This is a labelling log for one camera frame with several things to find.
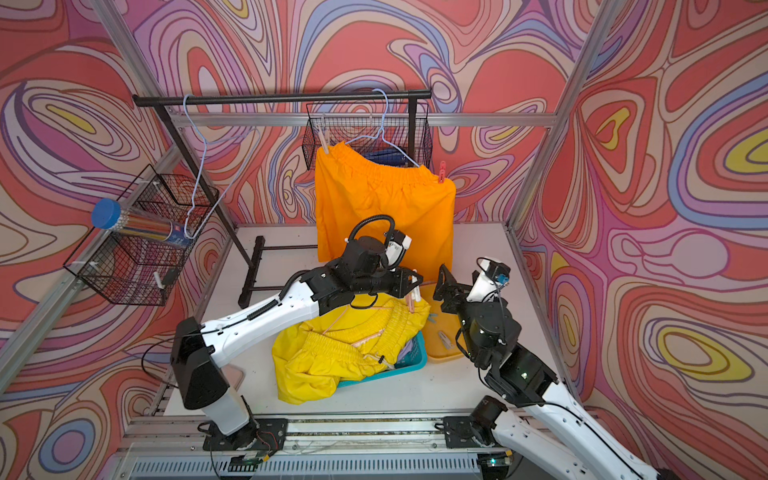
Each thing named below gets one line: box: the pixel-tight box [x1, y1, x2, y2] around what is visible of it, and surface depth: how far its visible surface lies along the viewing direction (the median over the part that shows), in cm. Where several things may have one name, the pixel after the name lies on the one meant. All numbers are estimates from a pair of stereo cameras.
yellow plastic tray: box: [420, 283, 465, 363], surface depth 90 cm
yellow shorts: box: [272, 293, 431, 405], surface depth 76 cm
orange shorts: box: [315, 142, 457, 280], surface depth 76 cm
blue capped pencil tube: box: [92, 198, 191, 248], surface depth 66 cm
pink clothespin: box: [405, 269, 421, 314], surface depth 72 cm
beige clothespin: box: [316, 124, 330, 155], surface depth 77 cm
